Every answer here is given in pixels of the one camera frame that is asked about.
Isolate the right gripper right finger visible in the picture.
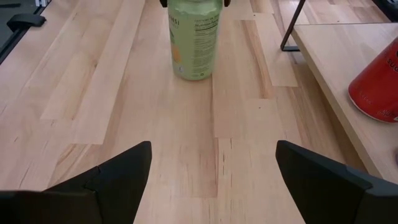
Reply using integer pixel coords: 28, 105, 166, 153
275, 139, 398, 224

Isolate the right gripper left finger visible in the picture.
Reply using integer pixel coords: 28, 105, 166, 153
0, 141, 153, 224

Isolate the pale green beverage can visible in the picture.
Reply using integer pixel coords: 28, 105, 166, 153
167, 0, 224, 82

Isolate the red black soda can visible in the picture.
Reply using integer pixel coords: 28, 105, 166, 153
348, 37, 398, 124

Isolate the wooden shelf with black legs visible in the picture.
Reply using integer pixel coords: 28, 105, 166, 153
279, 0, 398, 185

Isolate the black frame clamp lever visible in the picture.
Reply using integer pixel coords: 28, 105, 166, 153
6, 14, 47, 32

